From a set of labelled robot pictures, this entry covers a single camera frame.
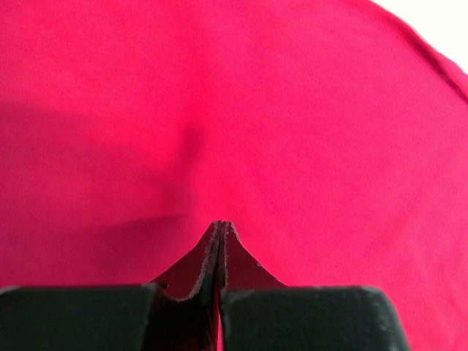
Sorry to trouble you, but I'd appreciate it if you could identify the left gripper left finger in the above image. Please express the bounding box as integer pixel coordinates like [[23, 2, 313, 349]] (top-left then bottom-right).
[[1, 221, 222, 350]]

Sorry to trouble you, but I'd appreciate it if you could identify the crimson pink t shirt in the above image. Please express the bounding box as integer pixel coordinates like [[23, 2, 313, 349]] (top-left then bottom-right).
[[1, 1, 467, 350]]

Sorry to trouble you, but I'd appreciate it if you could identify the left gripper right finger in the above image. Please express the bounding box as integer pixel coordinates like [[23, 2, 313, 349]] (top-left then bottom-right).
[[218, 222, 410, 350]]

